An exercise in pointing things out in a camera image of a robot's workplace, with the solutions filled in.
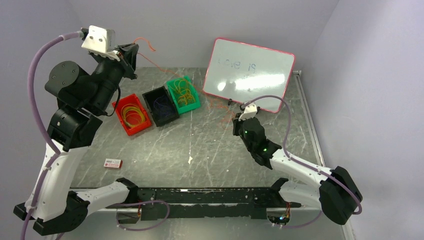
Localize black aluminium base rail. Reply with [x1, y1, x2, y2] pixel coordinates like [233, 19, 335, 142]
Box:
[56, 185, 345, 223]

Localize red plastic bin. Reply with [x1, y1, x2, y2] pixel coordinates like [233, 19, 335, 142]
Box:
[111, 93, 152, 136]

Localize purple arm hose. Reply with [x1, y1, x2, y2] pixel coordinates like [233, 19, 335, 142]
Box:
[19, 30, 171, 240]
[239, 95, 363, 230]

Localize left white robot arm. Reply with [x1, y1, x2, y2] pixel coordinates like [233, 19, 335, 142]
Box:
[13, 43, 139, 237]

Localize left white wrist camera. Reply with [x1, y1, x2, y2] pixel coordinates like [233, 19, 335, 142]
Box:
[81, 25, 120, 62]

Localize small red white box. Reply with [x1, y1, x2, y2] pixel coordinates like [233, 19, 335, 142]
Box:
[103, 158, 123, 169]

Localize yellow cables in red bin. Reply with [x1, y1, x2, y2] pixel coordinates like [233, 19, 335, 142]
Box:
[120, 103, 147, 129]

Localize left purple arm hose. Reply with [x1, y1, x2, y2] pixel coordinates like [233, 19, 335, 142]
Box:
[19, 30, 171, 240]

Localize orange cable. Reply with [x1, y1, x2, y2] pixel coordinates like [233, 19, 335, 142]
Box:
[170, 79, 197, 107]

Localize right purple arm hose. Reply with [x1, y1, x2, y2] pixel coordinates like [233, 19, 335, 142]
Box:
[239, 95, 363, 230]

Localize black plastic bin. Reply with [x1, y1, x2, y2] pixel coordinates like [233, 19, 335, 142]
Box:
[142, 86, 180, 127]

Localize purple cables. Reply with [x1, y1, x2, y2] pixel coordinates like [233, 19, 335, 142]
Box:
[150, 96, 174, 119]

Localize pink framed whiteboard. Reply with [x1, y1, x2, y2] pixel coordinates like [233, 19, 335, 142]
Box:
[203, 37, 296, 113]

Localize green plastic bin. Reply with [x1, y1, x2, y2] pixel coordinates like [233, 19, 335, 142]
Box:
[166, 76, 201, 115]

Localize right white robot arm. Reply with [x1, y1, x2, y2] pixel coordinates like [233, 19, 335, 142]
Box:
[232, 117, 363, 225]

